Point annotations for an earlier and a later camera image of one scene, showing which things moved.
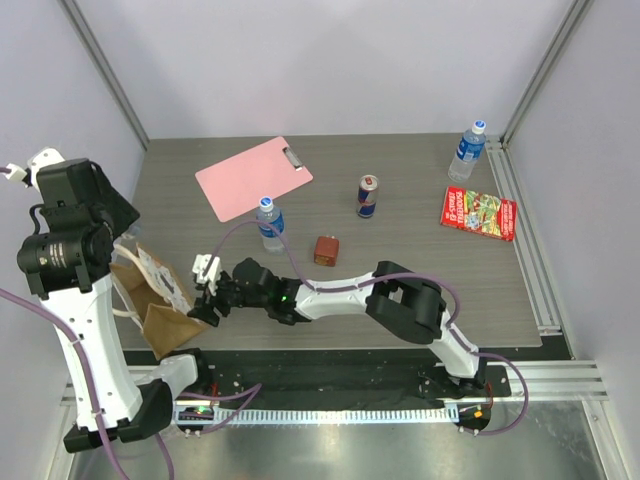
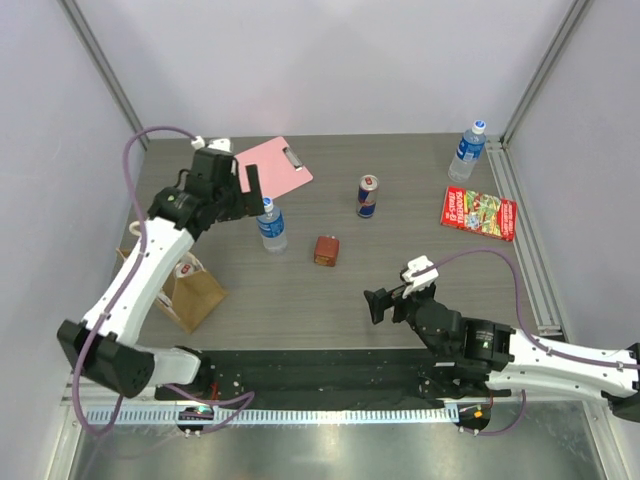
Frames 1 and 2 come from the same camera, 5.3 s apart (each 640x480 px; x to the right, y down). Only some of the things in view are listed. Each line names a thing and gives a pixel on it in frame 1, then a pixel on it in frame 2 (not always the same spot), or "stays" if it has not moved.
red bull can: [367, 195] stays
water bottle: [271, 224] stays
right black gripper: [205, 313] -> [380, 299]
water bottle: [471, 147] stays
